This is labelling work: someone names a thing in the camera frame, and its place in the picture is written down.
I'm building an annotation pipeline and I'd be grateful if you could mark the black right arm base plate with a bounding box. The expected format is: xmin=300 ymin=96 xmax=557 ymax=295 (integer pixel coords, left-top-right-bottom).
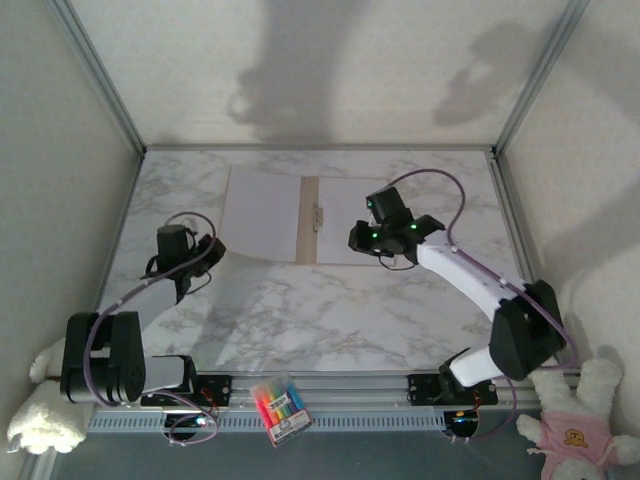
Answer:
xmin=407 ymin=372 xmax=500 ymax=406

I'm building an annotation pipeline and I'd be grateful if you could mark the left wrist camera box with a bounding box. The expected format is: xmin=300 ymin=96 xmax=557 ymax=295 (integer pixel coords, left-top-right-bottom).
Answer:
xmin=155 ymin=225 xmax=190 ymax=262

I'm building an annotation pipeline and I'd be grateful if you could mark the pack of coloured highlighters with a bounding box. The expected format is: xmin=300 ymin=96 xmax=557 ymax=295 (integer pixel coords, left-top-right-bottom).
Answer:
xmin=249 ymin=370 xmax=314 ymax=450

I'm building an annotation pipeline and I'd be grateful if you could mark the aluminium table side rail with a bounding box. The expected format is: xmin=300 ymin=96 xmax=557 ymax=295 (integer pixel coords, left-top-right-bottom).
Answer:
xmin=484 ymin=149 xmax=556 ymax=351
xmin=84 ymin=152 xmax=146 ymax=341

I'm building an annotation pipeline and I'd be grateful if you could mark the white plush toy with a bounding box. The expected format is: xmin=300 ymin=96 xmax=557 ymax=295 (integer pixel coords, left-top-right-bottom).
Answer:
xmin=7 ymin=344 xmax=89 ymax=455

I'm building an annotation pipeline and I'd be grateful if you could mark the white paper sheet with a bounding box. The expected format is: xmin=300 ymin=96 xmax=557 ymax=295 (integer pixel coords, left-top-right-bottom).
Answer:
xmin=218 ymin=165 xmax=302 ymax=263

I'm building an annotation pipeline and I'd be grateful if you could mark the grey slotted cable duct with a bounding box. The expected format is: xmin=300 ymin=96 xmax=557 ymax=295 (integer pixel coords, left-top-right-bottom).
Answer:
xmin=87 ymin=410 xmax=449 ymax=434

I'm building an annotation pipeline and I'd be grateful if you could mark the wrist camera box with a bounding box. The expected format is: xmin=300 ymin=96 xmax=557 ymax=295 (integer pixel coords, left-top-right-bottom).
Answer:
xmin=366 ymin=185 xmax=414 ymax=225
xmin=155 ymin=225 xmax=190 ymax=262

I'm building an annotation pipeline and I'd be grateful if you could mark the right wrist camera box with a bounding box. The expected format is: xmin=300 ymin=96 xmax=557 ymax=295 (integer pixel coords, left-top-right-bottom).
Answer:
xmin=366 ymin=185 xmax=414 ymax=225

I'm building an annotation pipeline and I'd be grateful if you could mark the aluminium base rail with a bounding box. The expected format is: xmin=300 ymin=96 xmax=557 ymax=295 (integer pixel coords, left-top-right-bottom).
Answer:
xmin=92 ymin=367 xmax=584 ymax=416

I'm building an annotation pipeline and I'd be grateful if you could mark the aluminium frame post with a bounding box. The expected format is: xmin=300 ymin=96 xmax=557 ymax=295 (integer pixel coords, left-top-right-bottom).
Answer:
xmin=47 ymin=0 xmax=147 ymax=155
xmin=492 ymin=0 xmax=592 ymax=156

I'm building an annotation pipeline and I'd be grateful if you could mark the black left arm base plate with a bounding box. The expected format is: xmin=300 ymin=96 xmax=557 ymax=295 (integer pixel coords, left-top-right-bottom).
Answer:
xmin=140 ymin=374 xmax=234 ymax=408

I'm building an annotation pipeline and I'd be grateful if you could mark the aluminium table edge rail long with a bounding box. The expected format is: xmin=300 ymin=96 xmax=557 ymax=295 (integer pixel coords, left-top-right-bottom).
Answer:
xmin=142 ymin=143 xmax=497 ymax=153

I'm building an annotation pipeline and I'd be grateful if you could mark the brown paper folder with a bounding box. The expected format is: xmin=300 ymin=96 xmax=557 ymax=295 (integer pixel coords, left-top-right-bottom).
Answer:
xmin=218 ymin=164 xmax=397 ymax=268

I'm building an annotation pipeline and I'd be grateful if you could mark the white plush rabbit pink outfit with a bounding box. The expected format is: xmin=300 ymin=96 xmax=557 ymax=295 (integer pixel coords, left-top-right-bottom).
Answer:
xmin=516 ymin=343 xmax=640 ymax=480

